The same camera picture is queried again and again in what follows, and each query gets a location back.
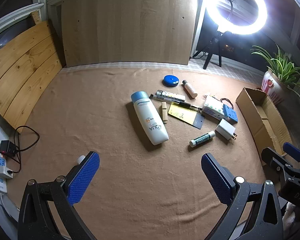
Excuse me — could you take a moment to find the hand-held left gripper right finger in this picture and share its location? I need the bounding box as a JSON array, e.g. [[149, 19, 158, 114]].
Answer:
[[201, 152, 284, 240]]

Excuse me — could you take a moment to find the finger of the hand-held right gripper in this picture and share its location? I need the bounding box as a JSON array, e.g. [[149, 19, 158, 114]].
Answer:
[[282, 142, 300, 164], [261, 147, 294, 178]]

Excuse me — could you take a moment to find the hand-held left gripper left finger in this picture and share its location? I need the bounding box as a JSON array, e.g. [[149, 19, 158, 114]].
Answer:
[[17, 151, 100, 240]]

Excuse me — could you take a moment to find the cardboard box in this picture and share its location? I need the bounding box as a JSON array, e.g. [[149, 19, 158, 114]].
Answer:
[[236, 87, 293, 167]]

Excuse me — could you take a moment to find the white green lip balm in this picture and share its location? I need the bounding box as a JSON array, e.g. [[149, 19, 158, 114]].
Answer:
[[189, 131, 216, 148]]

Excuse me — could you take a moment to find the white charger plug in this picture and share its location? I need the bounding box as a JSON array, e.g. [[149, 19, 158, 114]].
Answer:
[[215, 119, 238, 142]]

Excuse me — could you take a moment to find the white box with blue lid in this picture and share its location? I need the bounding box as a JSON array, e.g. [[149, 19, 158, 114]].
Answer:
[[202, 95, 226, 119]]

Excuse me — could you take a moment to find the yellow black card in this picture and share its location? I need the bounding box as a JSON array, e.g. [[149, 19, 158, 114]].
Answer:
[[168, 104, 205, 130]]

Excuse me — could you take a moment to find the black pen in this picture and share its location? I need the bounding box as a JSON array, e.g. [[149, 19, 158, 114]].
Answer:
[[150, 94, 202, 111]]

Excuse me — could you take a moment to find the wooden clothespin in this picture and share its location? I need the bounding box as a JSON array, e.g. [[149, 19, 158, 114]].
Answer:
[[160, 102, 168, 125]]

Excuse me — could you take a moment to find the white blue sunscreen bottle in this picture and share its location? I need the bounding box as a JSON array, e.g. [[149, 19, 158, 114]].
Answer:
[[130, 91, 169, 146]]

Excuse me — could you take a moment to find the small beige foundation bottle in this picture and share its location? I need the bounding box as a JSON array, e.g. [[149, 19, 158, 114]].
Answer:
[[182, 80, 198, 99]]

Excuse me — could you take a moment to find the person's right forearm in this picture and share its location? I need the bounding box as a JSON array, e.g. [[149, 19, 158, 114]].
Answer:
[[282, 201, 298, 232]]

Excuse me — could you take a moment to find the tan blanket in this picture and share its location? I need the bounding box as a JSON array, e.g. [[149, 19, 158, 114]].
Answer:
[[5, 66, 268, 240]]

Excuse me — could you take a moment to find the white plug adapter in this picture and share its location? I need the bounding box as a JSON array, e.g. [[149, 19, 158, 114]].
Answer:
[[0, 169, 15, 179]]

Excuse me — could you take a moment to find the black power adapter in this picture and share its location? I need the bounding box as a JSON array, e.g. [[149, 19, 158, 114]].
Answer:
[[0, 140, 19, 158]]

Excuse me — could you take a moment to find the green leafy plant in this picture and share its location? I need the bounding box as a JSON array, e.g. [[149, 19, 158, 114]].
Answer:
[[250, 44, 300, 98]]

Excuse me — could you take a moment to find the checked white mat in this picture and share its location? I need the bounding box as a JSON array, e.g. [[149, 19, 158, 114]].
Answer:
[[65, 61, 263, 79]]

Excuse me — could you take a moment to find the pine wood panel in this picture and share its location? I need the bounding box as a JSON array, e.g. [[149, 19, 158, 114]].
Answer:
[[0, 20, 63, 133]]

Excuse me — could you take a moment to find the large plywood board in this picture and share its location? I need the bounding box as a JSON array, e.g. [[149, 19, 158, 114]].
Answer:
[[61, 0, 199, 68]]

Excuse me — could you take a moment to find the wooden slat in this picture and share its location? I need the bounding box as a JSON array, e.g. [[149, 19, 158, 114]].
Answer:
[[31, 11, 42, 25]]

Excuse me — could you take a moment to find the black cable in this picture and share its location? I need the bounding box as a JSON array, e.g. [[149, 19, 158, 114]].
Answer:
[[0, 112, 40, 174]]

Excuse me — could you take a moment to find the white power cable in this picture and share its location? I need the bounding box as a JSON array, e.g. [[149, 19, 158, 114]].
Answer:
[[0, 192, 20, 213]]

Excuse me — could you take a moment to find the white ring light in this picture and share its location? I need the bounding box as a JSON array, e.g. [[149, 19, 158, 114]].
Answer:
[[204, 0, 268, 35]]

